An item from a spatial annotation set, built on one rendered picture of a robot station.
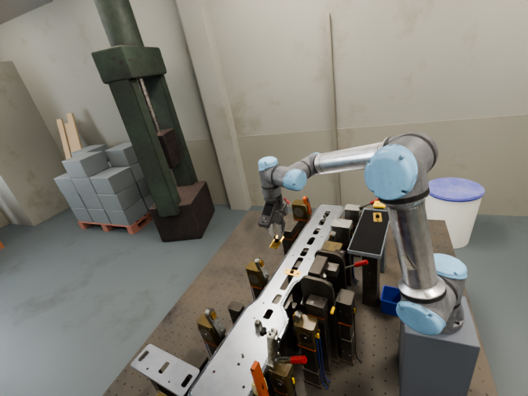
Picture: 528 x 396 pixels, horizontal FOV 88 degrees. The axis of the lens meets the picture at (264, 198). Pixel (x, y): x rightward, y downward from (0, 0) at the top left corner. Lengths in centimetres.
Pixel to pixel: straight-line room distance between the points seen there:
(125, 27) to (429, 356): 355
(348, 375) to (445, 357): 45
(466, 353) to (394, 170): 68
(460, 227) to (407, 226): 242
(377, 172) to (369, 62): 266
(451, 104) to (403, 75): 55
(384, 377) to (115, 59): 324
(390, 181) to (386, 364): 98
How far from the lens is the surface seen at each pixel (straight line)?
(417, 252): 80
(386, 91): 333
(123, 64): 327
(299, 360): 97
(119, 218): 458
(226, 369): 117
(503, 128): 357
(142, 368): 132
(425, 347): 114
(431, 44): 331
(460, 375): 124
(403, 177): 67
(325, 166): 98
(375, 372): 147
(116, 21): 360
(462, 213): 307
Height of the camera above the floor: 196
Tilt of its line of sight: 26 degrees down
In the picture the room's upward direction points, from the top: 11 degrees counter-clockwise
